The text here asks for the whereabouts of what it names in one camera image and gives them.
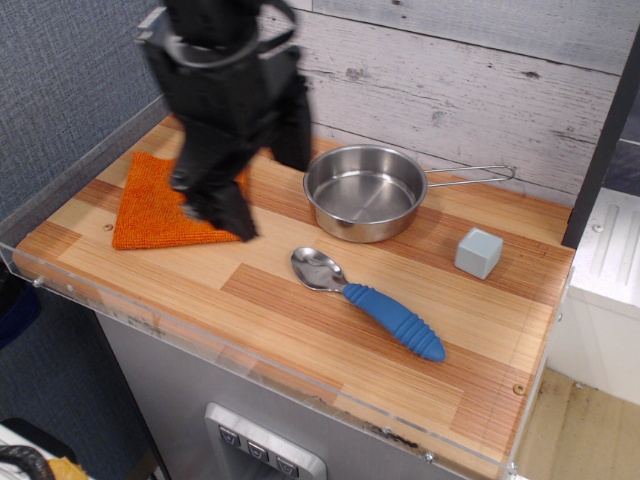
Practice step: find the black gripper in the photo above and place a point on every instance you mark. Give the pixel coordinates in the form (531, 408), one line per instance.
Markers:
(231, 104)

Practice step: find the orange knitted cloth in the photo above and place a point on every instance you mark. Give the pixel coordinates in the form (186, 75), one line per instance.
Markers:
(150, 214)

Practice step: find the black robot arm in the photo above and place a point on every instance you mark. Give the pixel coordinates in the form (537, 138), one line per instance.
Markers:
(220, 25)

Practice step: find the stainless steel pan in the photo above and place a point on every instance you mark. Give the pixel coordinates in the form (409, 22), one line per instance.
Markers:
(368, 193)

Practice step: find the grey cube block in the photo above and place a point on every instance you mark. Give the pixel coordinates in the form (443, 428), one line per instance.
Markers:
(478, 253)

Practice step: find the silver toy fridge cabinet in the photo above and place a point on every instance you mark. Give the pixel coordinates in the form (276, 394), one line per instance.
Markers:
(330, 406)

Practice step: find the silver dispenser button panel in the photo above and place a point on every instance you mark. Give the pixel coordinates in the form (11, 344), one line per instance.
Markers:
(247, 450)

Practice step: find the white side cabinet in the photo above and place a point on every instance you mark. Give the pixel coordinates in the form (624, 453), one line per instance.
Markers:
(596, 338)

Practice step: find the blue handled metal spoon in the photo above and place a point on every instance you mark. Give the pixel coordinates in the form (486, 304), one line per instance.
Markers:
(318, 272)

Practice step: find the dark grey left post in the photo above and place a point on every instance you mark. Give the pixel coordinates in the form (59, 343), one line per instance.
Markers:
(155, 27)

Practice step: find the dark grey post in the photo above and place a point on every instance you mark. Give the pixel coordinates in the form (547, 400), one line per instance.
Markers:
(155, 27)
(612, 130)

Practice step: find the clear acrylic guard rail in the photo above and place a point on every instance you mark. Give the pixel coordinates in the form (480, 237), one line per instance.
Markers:
(494, 331)

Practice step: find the dark grey right post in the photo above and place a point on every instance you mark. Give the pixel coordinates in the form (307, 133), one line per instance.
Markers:
(612, 130)

